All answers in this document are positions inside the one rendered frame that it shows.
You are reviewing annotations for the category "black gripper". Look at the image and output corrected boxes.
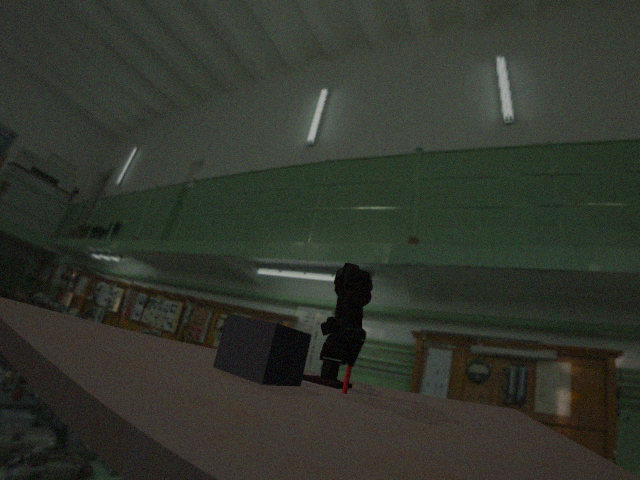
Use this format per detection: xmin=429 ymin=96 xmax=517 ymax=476
xmin=339 ymin=310 xmax=366 ymax=367

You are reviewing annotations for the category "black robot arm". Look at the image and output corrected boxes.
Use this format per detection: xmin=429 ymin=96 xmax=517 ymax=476
xmin=316 ymin=263 xmax=373 ymax=382

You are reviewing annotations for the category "red peg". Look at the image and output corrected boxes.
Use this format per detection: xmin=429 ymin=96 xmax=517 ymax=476
xmin=342 ymin=364 xmax=352 ymax=394

